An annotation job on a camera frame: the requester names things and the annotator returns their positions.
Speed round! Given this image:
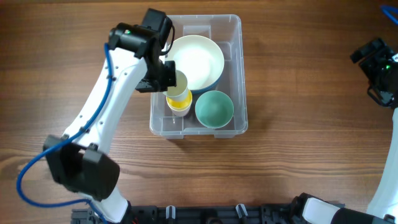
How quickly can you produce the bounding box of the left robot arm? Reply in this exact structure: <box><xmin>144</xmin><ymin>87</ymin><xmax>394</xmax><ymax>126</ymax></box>
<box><xmin>43</xmin><ymin>9</ymin><xmax>176</xmax><ymax>223</ymax></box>

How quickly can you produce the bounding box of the mint green bowl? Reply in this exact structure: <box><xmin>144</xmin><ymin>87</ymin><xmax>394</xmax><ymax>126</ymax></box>
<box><xmin>195</xmin><ymin>90</ymin><xmax>234</xmax><ymax>129</ymax></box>

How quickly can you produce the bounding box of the cream plastic cup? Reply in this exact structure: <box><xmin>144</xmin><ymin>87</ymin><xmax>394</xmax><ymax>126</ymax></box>
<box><xmin>163</xmin><ymin>70</ymin><xmax>188</xmax><ymax>102</ymax></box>

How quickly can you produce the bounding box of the pink plastic cup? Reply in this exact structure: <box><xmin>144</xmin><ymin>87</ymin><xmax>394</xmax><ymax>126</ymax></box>
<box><xmin>169</xmin><ymin>106</ymin><xmax>190</xmax><ymax>117</ymax></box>

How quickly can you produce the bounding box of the yellow plastic cup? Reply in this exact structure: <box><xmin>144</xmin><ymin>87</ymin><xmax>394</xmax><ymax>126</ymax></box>
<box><xmin>166</xmin><ymin>90</ymin><xmax>192</xmax><ymax>111</ymax></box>

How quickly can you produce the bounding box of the cream white bowl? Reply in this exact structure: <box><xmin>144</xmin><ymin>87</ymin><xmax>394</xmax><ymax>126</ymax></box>
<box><xmin>165</xmin><ymin>35</ymin><xmax>224</xmax><ymax>90</ymax></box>

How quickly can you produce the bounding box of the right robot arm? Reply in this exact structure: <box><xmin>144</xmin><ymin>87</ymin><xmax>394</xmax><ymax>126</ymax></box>
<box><xmin>297</xmin><ymin>38</ymin><xmax>397</xmax><ymax>224</ymax></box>

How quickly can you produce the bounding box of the clear plastic storage container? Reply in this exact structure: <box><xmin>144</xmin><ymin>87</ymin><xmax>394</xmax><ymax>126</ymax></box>
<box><xmin>149</xmin><ymin>14</ymin><xmax>248</xmax><ymax>139</ymax></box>

